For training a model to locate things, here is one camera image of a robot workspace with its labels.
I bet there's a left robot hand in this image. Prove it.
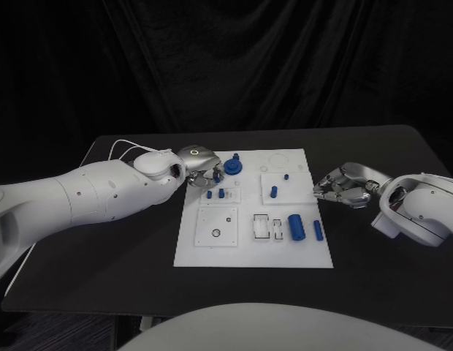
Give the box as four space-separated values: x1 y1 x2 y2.
176 145 226 189

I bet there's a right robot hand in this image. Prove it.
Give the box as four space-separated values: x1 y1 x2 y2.
311 162 394 209

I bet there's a white task board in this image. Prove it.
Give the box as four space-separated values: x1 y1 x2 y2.
173 148 334 269

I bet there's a thick blue cylinder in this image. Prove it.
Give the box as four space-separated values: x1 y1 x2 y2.
287 214 306 242

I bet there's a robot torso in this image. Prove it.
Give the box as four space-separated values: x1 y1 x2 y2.
117 302 448 351

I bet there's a white cable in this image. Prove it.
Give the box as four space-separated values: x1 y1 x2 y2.
117 146 164 160
107 139 163 160

